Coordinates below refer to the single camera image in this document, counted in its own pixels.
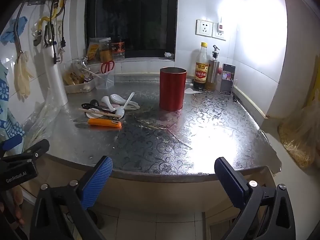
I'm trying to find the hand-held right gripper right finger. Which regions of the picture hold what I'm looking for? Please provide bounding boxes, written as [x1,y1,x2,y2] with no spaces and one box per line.
[214,157,297,240]

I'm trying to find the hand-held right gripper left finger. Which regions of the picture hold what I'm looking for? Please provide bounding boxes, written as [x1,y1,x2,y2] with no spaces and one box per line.
[30,156,113,240]

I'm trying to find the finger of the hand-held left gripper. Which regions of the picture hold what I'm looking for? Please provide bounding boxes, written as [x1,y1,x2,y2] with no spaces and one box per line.
[0,133,23,152]
[0,139,50,161]

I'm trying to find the orange handled peeler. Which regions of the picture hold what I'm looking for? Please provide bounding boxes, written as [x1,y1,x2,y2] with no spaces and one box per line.
[73,118,122,130]

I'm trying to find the black measuring spoon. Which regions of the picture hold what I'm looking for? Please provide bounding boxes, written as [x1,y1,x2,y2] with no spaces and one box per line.
[81,102,110,112]
[89,99,118,112]

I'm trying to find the white dotted rice paddle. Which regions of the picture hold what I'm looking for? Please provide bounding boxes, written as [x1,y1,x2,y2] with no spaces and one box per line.
[86,108,120,119]

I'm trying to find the translucent white plastic spoon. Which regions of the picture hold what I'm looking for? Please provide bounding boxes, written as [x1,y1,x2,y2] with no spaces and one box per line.
[116,92,135,118]

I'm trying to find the red cylindrical utensil holder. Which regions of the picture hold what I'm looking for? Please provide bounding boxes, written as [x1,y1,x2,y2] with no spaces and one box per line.
[159,67,187,112]

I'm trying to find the person's left hand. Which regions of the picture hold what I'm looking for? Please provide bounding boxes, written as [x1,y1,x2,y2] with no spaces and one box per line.
[10,186,27,227]

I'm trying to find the clear plastic bag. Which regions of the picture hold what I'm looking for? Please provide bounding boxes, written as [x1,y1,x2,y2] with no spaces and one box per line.
[24,87,65,143]

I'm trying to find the blue floral cloth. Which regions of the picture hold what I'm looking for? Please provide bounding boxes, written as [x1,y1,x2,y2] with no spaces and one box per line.
[0,62,25,153]

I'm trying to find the beige rubber gloves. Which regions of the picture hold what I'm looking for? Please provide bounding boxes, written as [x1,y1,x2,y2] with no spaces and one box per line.
[14,51,34,99]

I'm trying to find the white plastic tray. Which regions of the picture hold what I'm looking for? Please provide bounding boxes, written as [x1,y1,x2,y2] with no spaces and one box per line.
[64,79,97,93]

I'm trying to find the yellow snack packet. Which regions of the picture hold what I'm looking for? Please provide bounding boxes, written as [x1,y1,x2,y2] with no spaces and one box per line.
[62,67,83,85]

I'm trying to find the silver foil packet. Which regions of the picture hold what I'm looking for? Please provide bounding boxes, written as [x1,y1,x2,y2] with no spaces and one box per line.
[72,57,88,77]

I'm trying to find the clear plastic container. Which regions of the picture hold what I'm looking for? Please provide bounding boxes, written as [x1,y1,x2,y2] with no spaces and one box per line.
[94,71,115,89]

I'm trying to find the smartphone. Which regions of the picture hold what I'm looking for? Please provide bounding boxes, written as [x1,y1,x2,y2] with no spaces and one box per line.
[219,64,236,95]

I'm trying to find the hanging metal tool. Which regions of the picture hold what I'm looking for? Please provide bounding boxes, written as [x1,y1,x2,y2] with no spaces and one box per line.
[32,22,55,48]

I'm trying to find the blue glove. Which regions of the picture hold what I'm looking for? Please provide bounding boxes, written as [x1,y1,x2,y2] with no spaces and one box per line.
[0,16,28,44]

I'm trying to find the steel oil dispenser bottle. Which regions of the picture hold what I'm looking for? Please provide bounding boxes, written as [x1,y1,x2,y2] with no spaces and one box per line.
[205,45,223,91]

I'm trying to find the vinegar bottle with yellow cap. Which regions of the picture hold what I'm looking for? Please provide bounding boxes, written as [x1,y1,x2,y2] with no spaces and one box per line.
[193,42,209,91]

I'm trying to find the clear container with yellow packet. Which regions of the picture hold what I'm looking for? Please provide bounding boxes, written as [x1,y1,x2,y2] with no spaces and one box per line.
[87,37,101,64]

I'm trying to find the spice jar with white lid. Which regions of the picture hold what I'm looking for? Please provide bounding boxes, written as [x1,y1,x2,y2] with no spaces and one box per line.
[99,37,112,63]

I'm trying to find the jar with black label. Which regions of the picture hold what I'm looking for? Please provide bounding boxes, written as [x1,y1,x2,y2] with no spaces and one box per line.
[111,41,125,60]

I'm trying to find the white cable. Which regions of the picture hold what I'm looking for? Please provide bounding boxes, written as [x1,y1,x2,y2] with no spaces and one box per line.
[56,22,66,55]

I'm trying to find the red handled scissors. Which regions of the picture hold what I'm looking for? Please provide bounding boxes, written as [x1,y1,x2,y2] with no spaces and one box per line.
[101,60,115,74]

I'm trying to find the steel flexible hose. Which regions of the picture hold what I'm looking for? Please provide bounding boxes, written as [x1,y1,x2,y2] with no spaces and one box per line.
[14,1,28,54]

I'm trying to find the black cable with plug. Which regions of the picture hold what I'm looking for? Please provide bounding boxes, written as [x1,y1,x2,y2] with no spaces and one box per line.
[59,0,67,48]

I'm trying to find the yellow gas hose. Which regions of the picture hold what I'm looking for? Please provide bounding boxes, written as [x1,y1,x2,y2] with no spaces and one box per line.
[41,0,64,30]

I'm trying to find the white switch socket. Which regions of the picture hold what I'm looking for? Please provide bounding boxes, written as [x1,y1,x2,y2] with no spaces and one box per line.
[212,21,227,41]

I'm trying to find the white wall socket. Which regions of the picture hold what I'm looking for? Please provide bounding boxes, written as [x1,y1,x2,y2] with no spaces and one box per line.
[195,19,213,37]

